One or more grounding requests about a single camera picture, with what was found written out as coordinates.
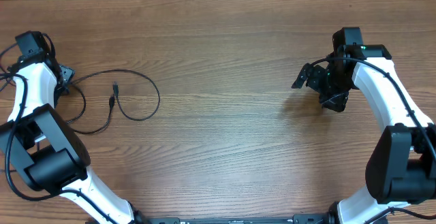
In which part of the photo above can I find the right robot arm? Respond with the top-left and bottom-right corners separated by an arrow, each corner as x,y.
290,27 -> 435,224

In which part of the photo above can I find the black multi-head charging cable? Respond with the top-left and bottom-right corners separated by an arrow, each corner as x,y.
0,42 -> 116,135

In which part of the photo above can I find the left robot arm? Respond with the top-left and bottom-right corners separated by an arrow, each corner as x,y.
1,31 -> 147,223

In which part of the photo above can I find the black USB cable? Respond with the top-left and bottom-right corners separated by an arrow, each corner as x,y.
69,69 -> 161,122

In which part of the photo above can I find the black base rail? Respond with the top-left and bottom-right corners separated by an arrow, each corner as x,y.
144,213 -> 338,224

